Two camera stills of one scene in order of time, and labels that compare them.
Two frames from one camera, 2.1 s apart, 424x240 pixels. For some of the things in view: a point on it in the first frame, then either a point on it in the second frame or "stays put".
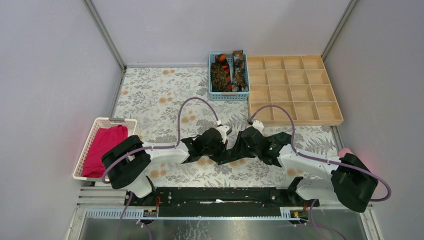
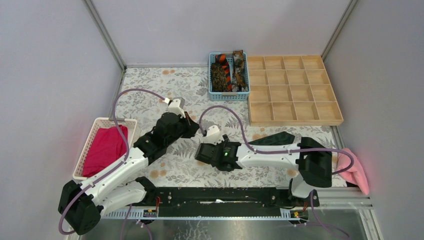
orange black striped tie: (222, 59) stays put
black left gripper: (218, 153) to (190, 122)
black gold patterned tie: (219, 79) stays put
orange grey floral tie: (239, 82) stays put
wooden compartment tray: (300, 83) stays put
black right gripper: (239, 145) to (222, 143)
